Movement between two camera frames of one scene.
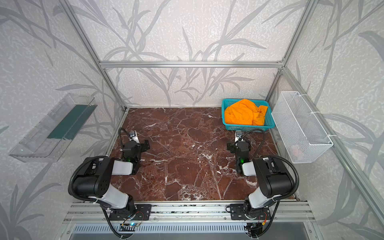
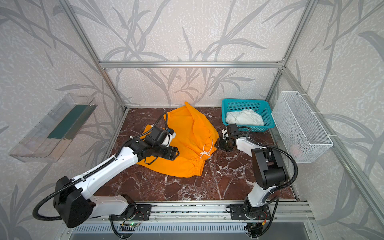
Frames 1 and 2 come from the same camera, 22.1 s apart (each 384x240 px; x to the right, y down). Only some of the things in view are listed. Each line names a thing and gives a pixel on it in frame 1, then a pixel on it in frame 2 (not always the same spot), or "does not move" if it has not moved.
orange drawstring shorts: (244, 112) -> (195, 138)
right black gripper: (237, 145) -> (226, 144)
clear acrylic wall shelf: (46, 141) does not move
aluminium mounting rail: (97, 212) does not move
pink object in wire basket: (296, 150) does not move
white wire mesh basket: (302, 136) does not move
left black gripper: (139, 145) -> (172, 153)
